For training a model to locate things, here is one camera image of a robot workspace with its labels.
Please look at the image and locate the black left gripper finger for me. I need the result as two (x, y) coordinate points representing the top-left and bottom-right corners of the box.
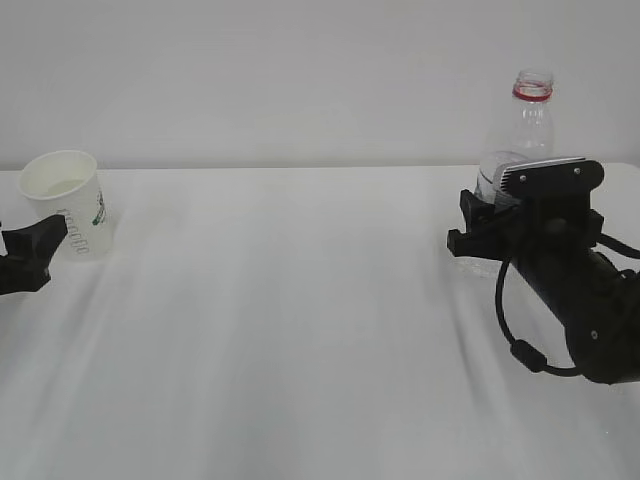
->
(1, 214), (68, 295)

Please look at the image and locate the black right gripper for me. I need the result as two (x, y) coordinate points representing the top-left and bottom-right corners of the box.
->
(446, 190), (528, 261)

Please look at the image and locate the white paper cup green logo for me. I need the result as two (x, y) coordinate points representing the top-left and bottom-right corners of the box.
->
(18, 150), (113, 261)

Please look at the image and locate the clear water bottle red label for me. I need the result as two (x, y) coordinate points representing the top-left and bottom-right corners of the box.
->
(454, 69), (556, 279)

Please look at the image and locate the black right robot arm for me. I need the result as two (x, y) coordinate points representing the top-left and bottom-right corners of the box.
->
(447, 190), (639, 385)

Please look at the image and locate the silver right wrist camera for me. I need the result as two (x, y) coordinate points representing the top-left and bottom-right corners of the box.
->
(493, 157), (605, 209)

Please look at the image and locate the black right camera cable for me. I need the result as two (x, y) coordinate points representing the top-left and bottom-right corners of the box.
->
(494, 259), (584, 377)

